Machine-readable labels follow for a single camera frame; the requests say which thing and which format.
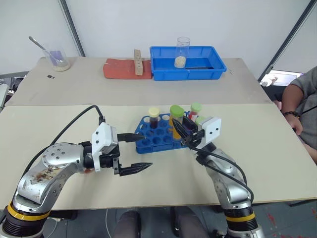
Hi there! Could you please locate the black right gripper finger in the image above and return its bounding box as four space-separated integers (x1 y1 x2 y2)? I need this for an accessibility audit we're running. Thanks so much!
182 118 199 131
172 118 192 140

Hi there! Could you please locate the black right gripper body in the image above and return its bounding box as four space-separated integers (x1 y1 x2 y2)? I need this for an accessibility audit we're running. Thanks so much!
180 124 205 150

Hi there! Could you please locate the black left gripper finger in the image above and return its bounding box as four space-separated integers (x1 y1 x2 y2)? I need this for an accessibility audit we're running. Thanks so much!
117 133 147 143
118 162 153 178

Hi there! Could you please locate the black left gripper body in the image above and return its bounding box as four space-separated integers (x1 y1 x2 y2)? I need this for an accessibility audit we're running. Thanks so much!
100 147 122 176

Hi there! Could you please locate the green-capped yellow tube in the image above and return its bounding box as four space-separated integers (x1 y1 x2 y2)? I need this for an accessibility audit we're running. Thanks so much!
168 104 186 141

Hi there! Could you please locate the blue test tube rack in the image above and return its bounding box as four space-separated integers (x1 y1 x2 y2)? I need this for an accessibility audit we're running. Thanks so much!
134 114 197 155

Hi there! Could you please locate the person's bare hand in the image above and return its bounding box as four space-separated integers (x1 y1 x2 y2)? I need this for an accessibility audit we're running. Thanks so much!
289 116 304 136

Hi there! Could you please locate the green-capped red tube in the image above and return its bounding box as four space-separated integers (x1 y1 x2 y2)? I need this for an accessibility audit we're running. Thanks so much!
188 102 203 120

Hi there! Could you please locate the yellow-capped dark red tube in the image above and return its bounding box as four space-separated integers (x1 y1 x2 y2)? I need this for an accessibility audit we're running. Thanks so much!
148 107 160 130

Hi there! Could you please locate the dark rounded shape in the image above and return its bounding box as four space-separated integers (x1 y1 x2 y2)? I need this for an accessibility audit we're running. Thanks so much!
113 210 142 238

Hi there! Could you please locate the blue plastic bin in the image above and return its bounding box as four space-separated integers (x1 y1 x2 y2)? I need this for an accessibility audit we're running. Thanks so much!
149 45 227 81

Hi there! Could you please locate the clear beaker with grains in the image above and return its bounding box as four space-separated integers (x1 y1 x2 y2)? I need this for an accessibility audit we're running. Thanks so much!
174 36 191 68

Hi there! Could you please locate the red flat sponge pad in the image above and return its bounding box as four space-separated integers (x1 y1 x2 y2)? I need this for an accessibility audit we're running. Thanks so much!
103 58 153 80

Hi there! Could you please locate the wooden block with holes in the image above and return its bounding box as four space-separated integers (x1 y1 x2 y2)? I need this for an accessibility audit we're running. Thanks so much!
133 49 145 76

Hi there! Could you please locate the person in grey clothes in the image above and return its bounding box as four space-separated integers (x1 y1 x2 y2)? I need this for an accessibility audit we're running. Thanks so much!
282 65 317 165

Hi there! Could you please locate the metal spoon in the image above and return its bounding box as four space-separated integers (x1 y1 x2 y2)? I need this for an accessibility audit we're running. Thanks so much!
28 36 63 63

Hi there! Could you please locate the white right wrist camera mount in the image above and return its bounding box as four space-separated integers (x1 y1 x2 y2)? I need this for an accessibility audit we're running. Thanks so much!
199 116 222 150

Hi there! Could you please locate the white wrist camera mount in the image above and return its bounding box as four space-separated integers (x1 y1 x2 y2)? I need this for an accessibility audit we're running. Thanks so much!
91 122 120 173
199 116 222 150

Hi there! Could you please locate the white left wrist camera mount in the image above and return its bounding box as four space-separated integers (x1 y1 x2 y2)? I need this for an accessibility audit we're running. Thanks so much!
91 122 120 173

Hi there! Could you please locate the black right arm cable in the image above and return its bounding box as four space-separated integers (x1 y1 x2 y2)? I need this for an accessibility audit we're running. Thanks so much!
187 145 255 205

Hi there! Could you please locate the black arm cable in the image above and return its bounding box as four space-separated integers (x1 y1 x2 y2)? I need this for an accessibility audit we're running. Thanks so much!
187 145 255 205
23 105 106 179

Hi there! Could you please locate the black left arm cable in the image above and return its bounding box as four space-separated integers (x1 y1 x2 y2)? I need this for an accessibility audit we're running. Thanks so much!
23 105 106 179

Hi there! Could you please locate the white thin cable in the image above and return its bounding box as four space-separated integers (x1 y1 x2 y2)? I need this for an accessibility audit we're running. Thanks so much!
105 210 112 238

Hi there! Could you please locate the grey metal frame pole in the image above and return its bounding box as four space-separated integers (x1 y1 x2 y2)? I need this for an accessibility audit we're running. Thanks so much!
257 0 317 82
60 0 86 58

